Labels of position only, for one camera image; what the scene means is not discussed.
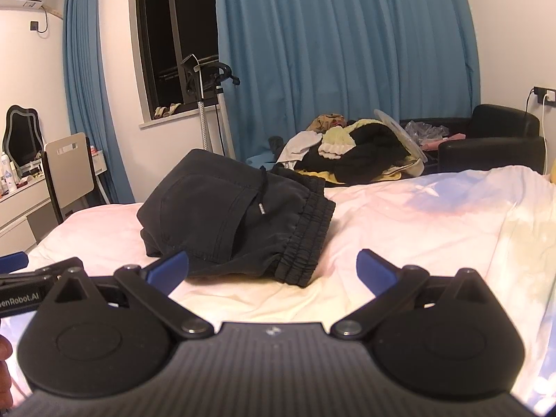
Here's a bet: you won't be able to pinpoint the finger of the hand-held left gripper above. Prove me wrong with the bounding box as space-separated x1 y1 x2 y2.
0 257 85 287
0 252 29 273

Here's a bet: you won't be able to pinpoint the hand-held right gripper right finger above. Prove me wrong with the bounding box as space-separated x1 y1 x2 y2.
331 249 500 340

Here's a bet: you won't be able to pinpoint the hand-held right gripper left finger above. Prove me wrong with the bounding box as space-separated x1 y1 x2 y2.
39 250 214 340

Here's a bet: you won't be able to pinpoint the black pants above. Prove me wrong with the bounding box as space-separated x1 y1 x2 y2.
137 148 336 288

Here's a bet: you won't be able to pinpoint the person's left hand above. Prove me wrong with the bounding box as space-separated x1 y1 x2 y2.
0 334 15 407

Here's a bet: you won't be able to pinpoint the white dressing desk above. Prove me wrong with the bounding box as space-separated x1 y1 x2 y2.
0 174 57 253

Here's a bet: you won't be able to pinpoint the white pink bed blanket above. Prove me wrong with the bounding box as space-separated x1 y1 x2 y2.
0 166 556 415

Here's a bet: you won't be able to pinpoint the white bottle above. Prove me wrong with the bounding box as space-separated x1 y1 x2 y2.
0 153 18 192

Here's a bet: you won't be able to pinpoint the yellow towel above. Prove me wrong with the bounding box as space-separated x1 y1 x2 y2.
300 167 406 184

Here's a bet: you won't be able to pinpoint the beige black chair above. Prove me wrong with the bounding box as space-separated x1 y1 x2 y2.
41 132 105 224

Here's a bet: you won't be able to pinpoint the black framed vanity mirror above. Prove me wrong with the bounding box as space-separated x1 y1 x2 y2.
2 105 45 170

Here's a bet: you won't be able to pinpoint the pale yellow cloth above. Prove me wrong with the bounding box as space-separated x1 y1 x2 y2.
318 125 362 160

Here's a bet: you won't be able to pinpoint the clear plastic lid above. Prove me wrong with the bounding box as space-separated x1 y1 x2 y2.
374 109 428 165

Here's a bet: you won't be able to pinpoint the blue cloth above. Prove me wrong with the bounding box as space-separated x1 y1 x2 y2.
245 154 279 171

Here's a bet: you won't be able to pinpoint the white grey cloth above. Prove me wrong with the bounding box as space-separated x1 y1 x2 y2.
277 132 323 166

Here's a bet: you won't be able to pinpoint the pink cloth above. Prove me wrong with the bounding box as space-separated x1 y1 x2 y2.
423 137 466 151

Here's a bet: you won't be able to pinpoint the clear plastic bag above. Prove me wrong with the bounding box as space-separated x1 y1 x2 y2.
404 122 450 146

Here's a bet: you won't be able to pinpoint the brown patterned cloth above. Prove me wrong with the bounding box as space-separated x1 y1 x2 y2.
306 114 347 134

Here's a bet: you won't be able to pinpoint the small cloths on sill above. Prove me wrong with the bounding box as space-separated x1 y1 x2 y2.
154 103 182 120

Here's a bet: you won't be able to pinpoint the garment steamer stand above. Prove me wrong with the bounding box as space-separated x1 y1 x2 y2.
180 53 240 161

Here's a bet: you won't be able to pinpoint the black armchair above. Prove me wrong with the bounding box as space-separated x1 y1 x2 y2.
400 104 546 175

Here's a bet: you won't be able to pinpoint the narrow blue curtain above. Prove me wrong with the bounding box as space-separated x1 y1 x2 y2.
62 0 135 205

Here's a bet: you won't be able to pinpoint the wide blue curtain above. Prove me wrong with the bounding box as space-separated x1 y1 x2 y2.
213 0 481 174

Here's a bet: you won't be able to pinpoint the dark window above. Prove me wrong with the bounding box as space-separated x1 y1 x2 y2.
134 0 220 121

